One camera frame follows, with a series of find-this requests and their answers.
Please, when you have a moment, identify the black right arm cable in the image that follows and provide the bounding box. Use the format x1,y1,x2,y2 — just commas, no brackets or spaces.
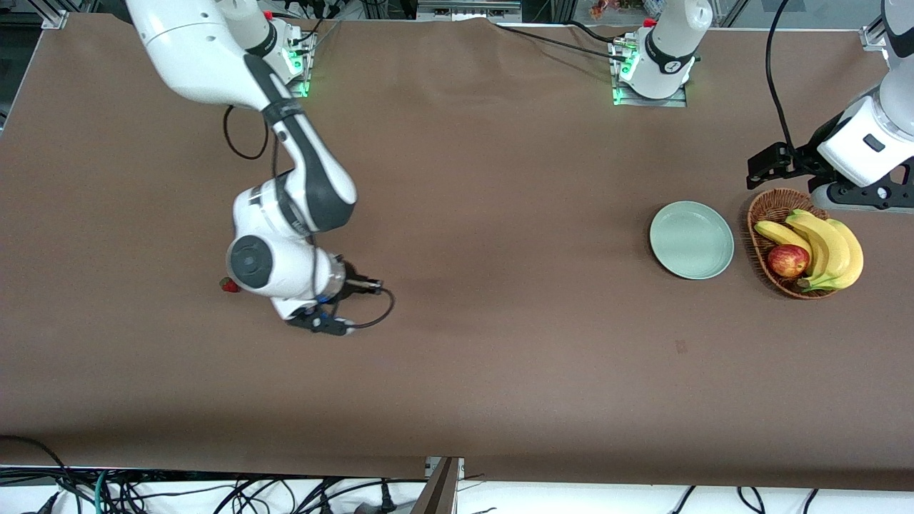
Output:
223,106,396,331

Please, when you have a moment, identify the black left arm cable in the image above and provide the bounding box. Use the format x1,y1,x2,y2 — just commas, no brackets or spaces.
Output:
765,0,797,147

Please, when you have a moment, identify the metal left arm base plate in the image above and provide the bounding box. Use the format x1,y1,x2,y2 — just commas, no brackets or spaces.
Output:
611,39,688,108

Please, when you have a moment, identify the thin black base cable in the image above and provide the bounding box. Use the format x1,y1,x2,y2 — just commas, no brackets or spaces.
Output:
289,0,343,58

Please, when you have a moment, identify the long black table cable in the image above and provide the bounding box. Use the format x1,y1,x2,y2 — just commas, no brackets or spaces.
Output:
493,24,629,61

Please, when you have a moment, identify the red apple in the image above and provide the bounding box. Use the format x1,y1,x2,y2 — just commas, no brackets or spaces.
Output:
768,244,811,279

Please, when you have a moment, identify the aluminium frame rail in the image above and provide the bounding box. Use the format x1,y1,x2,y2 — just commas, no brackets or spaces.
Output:
416,0,523,21

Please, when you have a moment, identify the short black table cable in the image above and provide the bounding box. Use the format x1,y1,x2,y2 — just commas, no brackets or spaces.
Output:
568,20,621,44

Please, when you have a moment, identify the short yellow banana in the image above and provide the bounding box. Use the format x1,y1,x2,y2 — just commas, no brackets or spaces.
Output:
755,220,813,256

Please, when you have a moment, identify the brown wicker basket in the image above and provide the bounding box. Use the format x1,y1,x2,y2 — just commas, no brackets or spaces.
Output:
747,188,842,301

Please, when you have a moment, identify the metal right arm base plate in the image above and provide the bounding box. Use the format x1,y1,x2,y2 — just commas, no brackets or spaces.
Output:
246,18,316,99

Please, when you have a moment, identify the pale green round plate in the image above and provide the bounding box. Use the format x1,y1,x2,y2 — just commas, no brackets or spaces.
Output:
649,201,735,281

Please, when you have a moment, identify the long yellow banana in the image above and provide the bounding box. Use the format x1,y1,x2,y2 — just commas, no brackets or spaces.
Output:
803,218,865,292

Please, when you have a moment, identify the brown table cover sheet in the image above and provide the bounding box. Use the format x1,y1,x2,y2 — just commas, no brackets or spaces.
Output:
0,13,914,492

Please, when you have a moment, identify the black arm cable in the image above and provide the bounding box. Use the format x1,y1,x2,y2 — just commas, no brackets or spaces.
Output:
765,0,797,147
223,106,396,331

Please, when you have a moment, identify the colourful background object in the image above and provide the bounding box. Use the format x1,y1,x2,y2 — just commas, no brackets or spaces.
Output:
589,0,643,20

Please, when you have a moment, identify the yellow banana bunch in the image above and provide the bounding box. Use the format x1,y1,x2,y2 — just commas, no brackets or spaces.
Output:
785,209,852,285

